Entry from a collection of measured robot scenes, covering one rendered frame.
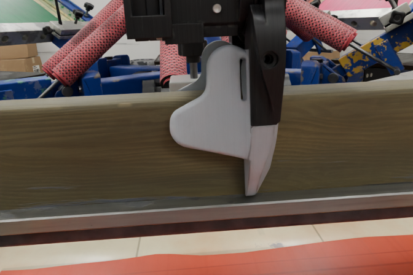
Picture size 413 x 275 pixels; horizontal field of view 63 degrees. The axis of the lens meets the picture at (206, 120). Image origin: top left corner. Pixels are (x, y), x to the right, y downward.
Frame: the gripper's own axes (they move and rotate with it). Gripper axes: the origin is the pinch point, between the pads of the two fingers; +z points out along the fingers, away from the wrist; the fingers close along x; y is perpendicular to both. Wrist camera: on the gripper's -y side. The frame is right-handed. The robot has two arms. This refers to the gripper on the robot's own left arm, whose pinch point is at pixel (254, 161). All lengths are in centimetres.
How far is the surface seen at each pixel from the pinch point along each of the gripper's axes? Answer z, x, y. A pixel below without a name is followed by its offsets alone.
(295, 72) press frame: 4, -62, -23
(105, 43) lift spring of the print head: -6, -57, 21
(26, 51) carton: 14, -366, 173
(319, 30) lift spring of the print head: -6, -54, -26
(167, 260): 9.9, -3.3, 6.8
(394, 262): 10.0, -0.9, -11.6
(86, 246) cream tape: 9.9, -6.1, 14.2
